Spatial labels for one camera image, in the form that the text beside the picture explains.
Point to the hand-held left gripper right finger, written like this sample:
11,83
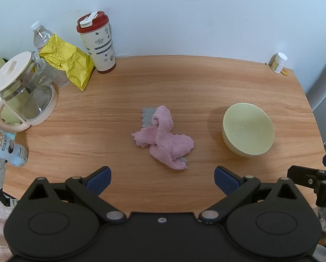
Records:
225,181

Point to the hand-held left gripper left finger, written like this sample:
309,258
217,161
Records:
99,181

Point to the pale green bowl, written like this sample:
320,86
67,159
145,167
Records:
247,131

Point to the pink fluffy cloth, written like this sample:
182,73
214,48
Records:
163,139

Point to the grey cabinet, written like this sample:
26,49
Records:
319,92

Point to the small yellow round item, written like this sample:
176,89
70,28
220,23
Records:
284,72

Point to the white labelled drink bottle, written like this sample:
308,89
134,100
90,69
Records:
4,147

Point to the small white-capped pill bottle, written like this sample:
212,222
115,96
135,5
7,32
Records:
277,64

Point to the crumpled yellow paper bag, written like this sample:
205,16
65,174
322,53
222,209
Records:
70,62

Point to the white tumbler with red lid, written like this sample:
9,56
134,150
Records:
103,49

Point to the glass pitcher with cream lid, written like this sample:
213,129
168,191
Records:
13,71

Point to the clear plastic water bottle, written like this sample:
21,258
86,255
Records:
41,36

